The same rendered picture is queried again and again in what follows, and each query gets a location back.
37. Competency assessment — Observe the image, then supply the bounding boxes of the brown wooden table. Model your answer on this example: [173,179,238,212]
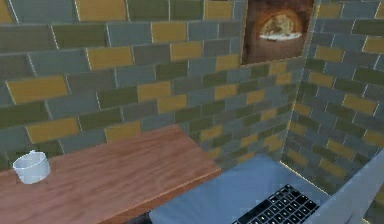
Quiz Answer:
[0,124,223,224]

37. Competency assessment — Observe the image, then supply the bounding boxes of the grey laptop with black keyboard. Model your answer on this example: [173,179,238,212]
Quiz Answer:
[231,148,384,224]

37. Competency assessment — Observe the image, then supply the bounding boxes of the white cup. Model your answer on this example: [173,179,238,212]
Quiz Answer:
[12,150,52,185]

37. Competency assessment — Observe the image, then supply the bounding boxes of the brown framed wall picture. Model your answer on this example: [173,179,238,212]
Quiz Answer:
[240,0,316,66]

